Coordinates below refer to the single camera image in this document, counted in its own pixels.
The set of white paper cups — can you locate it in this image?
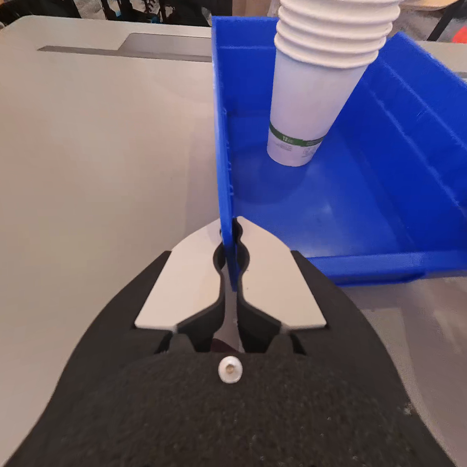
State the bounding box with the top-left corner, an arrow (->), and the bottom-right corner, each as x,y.
266,0 -> 404,168

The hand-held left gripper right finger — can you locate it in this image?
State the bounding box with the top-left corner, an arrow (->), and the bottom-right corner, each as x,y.
233,215 -> 328,354

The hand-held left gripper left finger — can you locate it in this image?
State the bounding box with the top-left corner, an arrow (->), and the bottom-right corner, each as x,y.
134,219 -> 226,353

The tan cardboard box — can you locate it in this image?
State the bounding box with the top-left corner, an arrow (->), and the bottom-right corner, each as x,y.
232,0 -> 282,18

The blue plastic bin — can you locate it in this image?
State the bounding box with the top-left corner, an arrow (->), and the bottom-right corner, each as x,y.
211,15 -> 467,292

